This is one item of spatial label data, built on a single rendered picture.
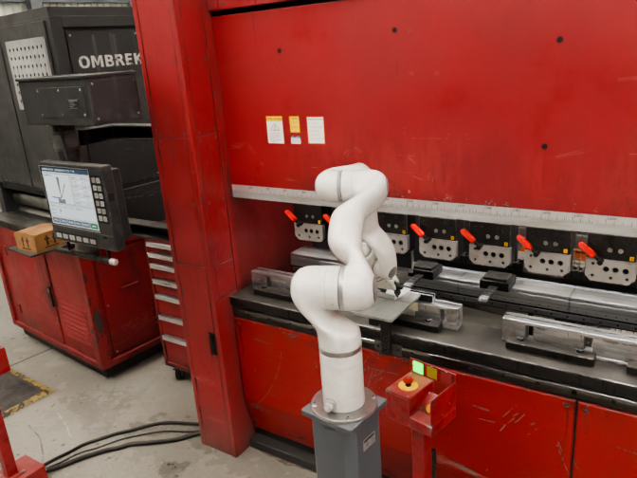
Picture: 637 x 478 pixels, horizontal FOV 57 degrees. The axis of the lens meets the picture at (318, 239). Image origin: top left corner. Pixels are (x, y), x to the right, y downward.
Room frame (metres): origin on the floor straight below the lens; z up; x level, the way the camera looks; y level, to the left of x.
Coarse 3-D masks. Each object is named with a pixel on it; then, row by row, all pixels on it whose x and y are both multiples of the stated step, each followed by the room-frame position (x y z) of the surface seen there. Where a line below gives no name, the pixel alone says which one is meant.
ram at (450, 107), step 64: (384, 0) 2.22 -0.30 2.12; (448, 0) 2.08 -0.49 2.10; (512, 0) 1.96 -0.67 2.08; (576, 0) 1.85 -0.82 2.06; (256, 64) 2.56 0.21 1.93; (320, 64) 2.38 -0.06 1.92; (384, 64) 2.22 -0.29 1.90; (448, 64) 2.08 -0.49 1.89; (512, 64) 1.96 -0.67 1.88; (576, 64) 1.85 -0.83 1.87; (256, 128) 2.58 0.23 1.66; (384, 128) 2.23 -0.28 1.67; (448, 128) 2.08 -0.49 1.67; (512, 128) 1.95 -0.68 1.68; (576, 128) 1.84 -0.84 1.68; (448, 192) 2.08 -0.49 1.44; (512, 192) 1.95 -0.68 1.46; (576, 192) 1.83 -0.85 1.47
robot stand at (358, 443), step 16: (384, 400) 1.45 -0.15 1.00; (320, 432) 1.40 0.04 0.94; (336, 432) 1.37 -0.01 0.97; (352, 432) 1.33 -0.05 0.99; (368, 432) 1.39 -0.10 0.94; (320, 448) 1.41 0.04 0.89; (336, 448) 1.37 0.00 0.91; (352, 448) 1.35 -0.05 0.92; (368, 448) 1.39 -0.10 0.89; (320, 464) 1.41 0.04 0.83; (336, 464) 1.37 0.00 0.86; (352, 464) 1.35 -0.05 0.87; (368, 464) 1.39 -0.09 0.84
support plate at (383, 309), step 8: (408, 296) 2.16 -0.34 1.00; (416, 296) 2.16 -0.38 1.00; (376, 304) 2.10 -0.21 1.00; (384, 304) 2.10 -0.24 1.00; (392, 304) 2.09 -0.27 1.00; (400, 304) 2.09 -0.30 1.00; (408, 304) 2.08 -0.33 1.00; (352, 312) 2.05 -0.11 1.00; (360, 312) 2.05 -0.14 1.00; (368, 312) 2.04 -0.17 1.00; (376, 312) 2.04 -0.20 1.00; (384, 312) 2.03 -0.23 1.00; (392, 312) 2.02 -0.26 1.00; (400, 312) 2.02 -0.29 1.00; (384, 320) 1.97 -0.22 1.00; (392, 320) 1.97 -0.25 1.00
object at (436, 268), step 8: (416, 264) 2.42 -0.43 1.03; (424, 264) 2.42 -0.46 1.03; (432, 264) 2.41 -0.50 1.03; (440, 264) 2.43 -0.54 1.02; (408, 272) 2.41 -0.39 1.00; (416, 272) 2.39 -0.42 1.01; (424, 272) 2.37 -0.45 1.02; (432, 272) 2.34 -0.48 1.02; (440, 272) 2.41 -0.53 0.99; (416, 280) 2.31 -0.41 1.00
